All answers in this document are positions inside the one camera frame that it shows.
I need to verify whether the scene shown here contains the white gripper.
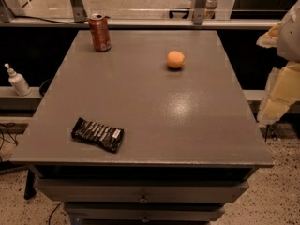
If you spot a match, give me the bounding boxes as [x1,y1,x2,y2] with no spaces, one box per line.
[256,0,300,125]

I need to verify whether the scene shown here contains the black rxbar chocolate wrapper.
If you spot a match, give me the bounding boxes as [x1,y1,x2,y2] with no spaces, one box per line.
[71,117,124,153]

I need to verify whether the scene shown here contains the orange fruit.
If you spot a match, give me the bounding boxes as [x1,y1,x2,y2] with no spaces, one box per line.
[166,51,185,69]

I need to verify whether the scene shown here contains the red soda can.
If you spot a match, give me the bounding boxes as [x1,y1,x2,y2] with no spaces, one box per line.
[88,13,112,53]

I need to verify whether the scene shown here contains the grey lower drawer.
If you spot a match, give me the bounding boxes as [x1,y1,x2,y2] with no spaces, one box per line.
[65,202,225,221]

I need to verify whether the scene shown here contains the grey drawer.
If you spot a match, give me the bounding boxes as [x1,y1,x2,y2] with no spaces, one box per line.
[37,179,248,203]
[65,202,225,221]

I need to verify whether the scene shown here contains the grey upper drawer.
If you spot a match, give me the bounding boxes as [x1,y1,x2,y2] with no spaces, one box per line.
[37,179,248,203]

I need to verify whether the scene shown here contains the white pump bottle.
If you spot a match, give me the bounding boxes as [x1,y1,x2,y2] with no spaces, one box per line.
[5,63,31,97]

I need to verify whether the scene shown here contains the black table leg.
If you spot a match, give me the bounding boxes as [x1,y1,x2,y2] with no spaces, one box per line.
[24,171,37,200]

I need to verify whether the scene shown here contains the right metal frame bracket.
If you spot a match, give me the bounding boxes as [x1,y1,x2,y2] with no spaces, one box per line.
[193,0,207,25]

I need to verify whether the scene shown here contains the metal frame bracket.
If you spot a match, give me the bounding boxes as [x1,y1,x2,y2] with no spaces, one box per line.
[69,0,87,23]
[193,0,207,25]

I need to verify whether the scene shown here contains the left metal frame bracket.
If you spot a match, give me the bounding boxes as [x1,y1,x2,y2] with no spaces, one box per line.
[69,0,87,23]

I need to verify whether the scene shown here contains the black floor cables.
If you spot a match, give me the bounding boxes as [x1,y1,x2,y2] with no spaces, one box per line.
[0,122,20,164]

